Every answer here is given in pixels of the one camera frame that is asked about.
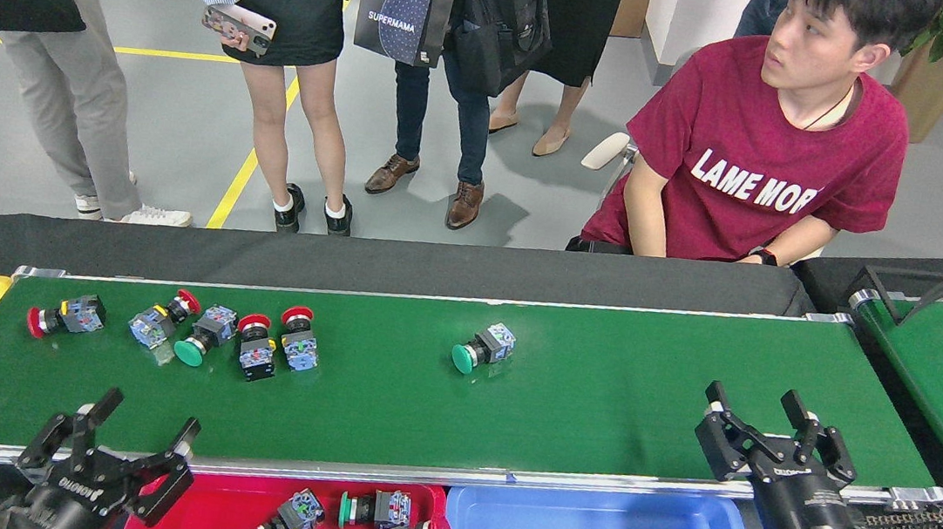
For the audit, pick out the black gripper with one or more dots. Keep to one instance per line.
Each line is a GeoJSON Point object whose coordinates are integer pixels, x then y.
{"type": "Point", "coordinates": [801, 509]}
{"type": "Point", "coordinates": [69, 507]}

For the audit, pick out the green push button switch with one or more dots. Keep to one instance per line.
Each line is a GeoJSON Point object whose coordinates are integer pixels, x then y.
{"type": "Point", "coordinates": [389, 508]}
{"type": "Point", "coordinates": [462, 358]}
{"type": "Point", "coordinates": [188, 351]}

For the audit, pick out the seated person's left forearm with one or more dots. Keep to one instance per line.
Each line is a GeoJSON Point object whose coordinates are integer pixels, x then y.
{"type": "Point", "coordinates": [794, 241]}

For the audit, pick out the red plastic tray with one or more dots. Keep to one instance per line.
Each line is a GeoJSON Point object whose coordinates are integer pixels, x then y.
{"type": "Point", "coordinates": [217, 518]}

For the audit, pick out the long green conveyor belt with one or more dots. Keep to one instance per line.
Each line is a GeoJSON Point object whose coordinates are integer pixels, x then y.
{"type": "Point", "coordinates": [597, 400]}

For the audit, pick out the black wristwatch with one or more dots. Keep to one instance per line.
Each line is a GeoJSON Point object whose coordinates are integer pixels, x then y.
{"type": "Point", "coordinates": [763, 257]}

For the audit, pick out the seated person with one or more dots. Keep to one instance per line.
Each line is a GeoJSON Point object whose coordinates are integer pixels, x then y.
{"type": "Point", "coordinates": [756, 137]}

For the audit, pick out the standing person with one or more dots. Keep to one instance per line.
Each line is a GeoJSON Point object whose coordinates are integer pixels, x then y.
{"type": "Point", "coordinates": [580, 22]}
{"type": "Point", "coordinates": [288, 9]}
{"type": "Point", "coordinates": [61, 81]}
{"type": "Point", "coordinates": [413, 109]}
{"type": "Point", "coordinates": [761, 10]}

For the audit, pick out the smartphone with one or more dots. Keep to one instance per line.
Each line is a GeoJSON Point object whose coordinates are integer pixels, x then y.
{"type": "Point", "coordinates": [238, 25]}

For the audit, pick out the cardboard box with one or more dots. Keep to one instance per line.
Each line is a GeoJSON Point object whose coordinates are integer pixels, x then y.
{"type": "Point", "coordinates": [632, 5]}

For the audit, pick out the black tote bag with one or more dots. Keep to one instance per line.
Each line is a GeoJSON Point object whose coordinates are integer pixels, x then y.
{"type": "Point", "coordinates": [499, 40]}

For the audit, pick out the dark printed shopping bag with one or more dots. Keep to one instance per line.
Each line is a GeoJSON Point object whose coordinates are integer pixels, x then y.
{"type": "Point", "coordinates": [400, 25]}

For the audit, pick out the black metal guide frame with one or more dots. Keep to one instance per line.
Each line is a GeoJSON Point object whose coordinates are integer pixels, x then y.
{"type": "Point", "coordinates": [880, 294]}

